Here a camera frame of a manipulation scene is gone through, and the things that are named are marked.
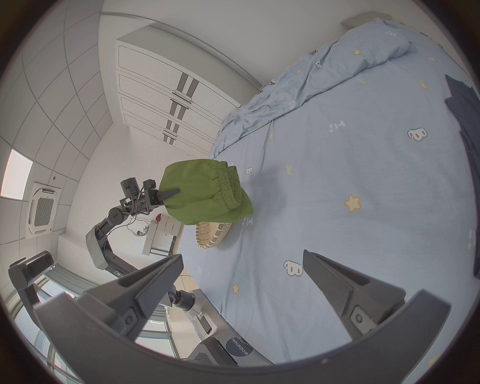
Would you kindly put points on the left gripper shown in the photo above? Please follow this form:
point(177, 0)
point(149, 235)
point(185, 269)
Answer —
point(153, 198)

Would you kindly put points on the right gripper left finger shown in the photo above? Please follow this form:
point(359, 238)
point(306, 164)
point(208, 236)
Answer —
point(131, 296)

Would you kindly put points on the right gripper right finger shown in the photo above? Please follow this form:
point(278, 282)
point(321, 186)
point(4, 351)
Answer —
point(360, 296)

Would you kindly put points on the green shorts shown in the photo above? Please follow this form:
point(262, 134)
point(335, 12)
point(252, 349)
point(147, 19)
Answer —
point(195, 195)

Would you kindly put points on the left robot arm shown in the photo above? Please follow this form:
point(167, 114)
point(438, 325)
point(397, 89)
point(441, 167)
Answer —
point(95, 247)

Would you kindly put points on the white chest of drawers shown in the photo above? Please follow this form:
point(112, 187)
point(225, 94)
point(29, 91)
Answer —
point(165, 234)

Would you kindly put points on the round woven basket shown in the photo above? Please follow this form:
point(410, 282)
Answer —
point(210, 234)

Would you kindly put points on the white wardrobe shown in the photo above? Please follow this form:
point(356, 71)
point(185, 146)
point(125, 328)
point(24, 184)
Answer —
point(150, 93)

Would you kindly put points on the ceiling air conditioner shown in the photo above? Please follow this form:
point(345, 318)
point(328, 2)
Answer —
point(43, 212)

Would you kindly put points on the ceiling light panel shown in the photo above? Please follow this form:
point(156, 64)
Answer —
point(17, 174)

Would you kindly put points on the pale blue quilt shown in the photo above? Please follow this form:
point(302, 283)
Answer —
point(318, 75)

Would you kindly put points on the dark blue T-shirt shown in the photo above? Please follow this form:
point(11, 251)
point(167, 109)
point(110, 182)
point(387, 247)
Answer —
point(468, 123)

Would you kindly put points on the grey bedside table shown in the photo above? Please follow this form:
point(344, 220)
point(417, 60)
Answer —
point(365, 18)

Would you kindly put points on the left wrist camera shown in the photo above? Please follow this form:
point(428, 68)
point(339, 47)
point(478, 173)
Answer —
point(149, 185)

